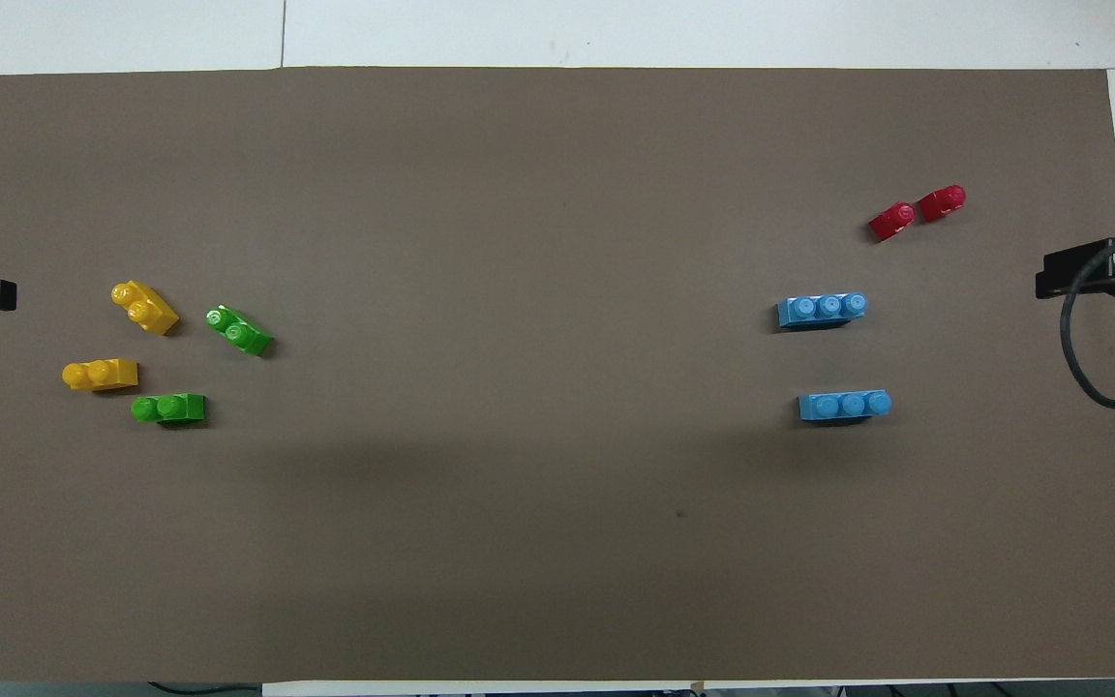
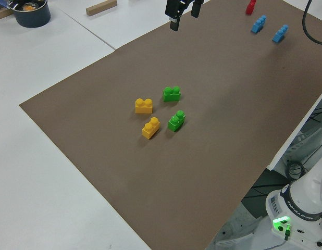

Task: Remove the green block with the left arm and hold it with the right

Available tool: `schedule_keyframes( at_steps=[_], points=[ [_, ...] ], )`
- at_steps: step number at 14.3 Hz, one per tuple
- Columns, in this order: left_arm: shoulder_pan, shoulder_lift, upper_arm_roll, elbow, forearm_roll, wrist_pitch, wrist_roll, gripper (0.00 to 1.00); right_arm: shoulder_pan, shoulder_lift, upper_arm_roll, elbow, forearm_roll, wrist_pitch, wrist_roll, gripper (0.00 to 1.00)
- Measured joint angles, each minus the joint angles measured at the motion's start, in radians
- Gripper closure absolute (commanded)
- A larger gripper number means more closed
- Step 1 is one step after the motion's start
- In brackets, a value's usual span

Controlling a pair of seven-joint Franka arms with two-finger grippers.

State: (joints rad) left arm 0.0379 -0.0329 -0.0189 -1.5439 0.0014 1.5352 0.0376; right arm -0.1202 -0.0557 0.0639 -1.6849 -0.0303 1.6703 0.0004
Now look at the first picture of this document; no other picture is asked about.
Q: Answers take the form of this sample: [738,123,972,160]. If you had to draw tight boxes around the blue three-stud toy block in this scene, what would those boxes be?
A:
[799,389,893,423]
[776,291,869,332]

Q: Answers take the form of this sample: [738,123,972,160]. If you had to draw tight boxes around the yellow two-stud toy block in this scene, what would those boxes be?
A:
[62,358,139,393]
[111,280,180,337]

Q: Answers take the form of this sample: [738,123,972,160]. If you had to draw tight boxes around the brown table mat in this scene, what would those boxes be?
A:
[0,66,1115,682]

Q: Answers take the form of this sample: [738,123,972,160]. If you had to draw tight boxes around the red one-stud toy block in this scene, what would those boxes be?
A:
[918,184,967,224]
[868,201,917,243]

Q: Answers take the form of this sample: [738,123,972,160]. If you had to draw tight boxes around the green two-stud toy block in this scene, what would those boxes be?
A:
[131,392,207,427]
[205,305,274,357]

